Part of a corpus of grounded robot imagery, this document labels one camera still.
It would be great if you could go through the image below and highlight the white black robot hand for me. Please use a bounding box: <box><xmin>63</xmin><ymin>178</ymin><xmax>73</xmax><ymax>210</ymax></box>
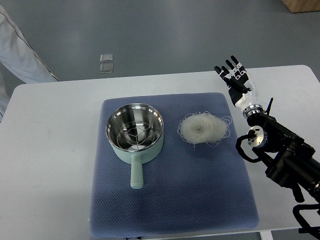
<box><xmin>214</xmin><ymin>55</ymin><xmax>263</xmax><ymax>118</ymax></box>

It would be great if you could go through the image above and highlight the white vermicelli nest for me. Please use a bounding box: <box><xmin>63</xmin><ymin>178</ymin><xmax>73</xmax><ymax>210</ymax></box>
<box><xmin>177</xmin><ymin>111</ymin><xmax>233</xmax><ymax>150</ymax></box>

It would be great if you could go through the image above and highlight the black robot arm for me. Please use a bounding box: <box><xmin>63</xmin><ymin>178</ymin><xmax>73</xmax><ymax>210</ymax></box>
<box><xmin>243</xmin><ymin>104</ymin><xmax>320</xmax><ymax>239</ymax></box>

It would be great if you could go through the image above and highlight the mint green pot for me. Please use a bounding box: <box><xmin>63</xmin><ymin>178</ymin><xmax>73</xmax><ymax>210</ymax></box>
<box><xmin>105</xmin><ymin>103</ymin><xmax>164</xmax><ymax>190</ymax></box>

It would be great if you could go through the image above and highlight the wooden box corner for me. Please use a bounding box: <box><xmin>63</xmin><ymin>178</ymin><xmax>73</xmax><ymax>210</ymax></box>
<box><xmin>282</xmin><ymin>0</ymin><xmax>320</xmax><ymax>13</ymax></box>

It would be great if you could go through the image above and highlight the blue textured mat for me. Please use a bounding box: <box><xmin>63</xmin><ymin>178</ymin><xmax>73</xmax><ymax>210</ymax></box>
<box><xmin>89</xmin><ymin>93</ymin><xmax>259</xmax><ymax>239</ymax></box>

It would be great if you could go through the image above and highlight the upper metal floor plate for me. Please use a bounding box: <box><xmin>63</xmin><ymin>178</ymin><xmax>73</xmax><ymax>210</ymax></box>
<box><xmin>100</xmin><ymin>53</ymin><xmax>113</xmax><ymax>63</ymax></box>

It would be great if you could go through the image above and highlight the person in white clothing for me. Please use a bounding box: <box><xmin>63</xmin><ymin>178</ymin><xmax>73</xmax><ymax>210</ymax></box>
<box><xmin>0</xmin><ymin>4</ymin><xmax>60</xmax><ymax>123</ymax></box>

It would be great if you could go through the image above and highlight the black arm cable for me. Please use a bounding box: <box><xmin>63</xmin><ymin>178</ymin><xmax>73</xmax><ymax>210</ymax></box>
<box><xmin>235</xmin><ymin>134</ymin><xmax>266</xmax><ymax>164</ymax></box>

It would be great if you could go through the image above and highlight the wire steaming rack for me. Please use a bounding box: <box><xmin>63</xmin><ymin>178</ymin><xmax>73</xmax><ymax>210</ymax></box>
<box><xmin>116</xmin><ymin>121</ymin><xmax>156</xmax><ymax>150</ymax></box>

